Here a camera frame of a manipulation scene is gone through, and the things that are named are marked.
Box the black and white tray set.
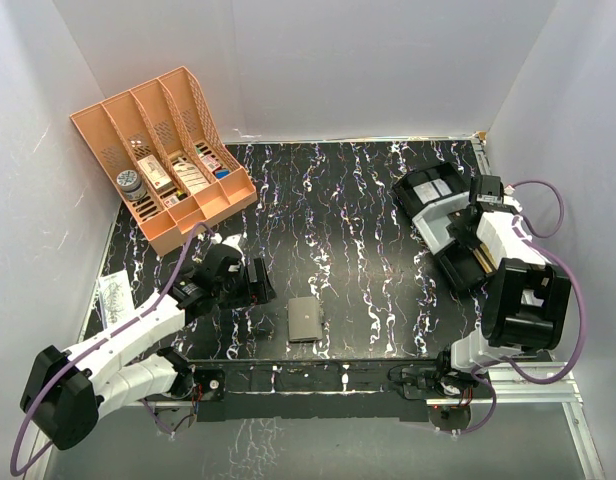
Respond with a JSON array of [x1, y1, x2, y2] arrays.
[[392, 163, 496, 292]]

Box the small round patterned tin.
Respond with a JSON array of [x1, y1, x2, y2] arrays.
[[116, 169, 146, 202]]

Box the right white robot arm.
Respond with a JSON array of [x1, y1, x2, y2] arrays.
[[433, 175, 572, 397]]

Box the blue small item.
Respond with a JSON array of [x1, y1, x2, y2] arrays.
[[215, 169, 230, 179]]

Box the small pink white packet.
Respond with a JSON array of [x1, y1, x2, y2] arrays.
[[195, 145, 223, 174]]

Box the white printed paper sheet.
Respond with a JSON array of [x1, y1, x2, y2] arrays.
[[97, 270, 135, 329]]

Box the white label cards stack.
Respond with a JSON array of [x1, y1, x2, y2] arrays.
[[170, 155, 210, 195]]

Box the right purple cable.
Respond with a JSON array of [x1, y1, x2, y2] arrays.
[[462, 179, 587, 436]]

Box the orange plastic desk organizer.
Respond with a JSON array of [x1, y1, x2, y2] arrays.
[[70, 67, 257, 256]]

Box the cards in black tray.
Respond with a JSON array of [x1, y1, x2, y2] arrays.
[[413, 179, 453, 204]]

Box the gold card in tray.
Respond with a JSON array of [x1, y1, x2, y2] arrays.
[[473, 244, 496, 275]]

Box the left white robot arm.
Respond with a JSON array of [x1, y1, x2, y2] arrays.
[[20, 235, 276, 450]]

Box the grey leather card holder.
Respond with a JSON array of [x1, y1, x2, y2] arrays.
[[287, 296, 323, 343]]

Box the white pink box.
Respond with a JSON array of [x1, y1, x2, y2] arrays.
[[137, 155, 173, 192]]

